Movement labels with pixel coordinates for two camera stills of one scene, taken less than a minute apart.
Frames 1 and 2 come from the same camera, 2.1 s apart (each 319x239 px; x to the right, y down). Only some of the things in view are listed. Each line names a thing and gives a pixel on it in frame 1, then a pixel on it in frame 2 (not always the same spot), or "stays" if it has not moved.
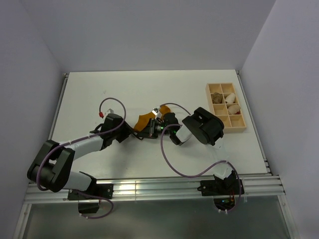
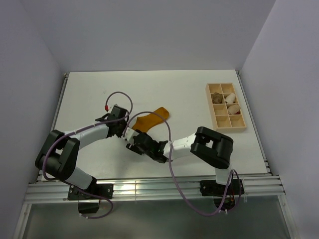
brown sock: (217, 97) stays
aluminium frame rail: (163, 188) stays
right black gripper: (149, 131) → (134, 148)
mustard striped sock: (143, 120) stays
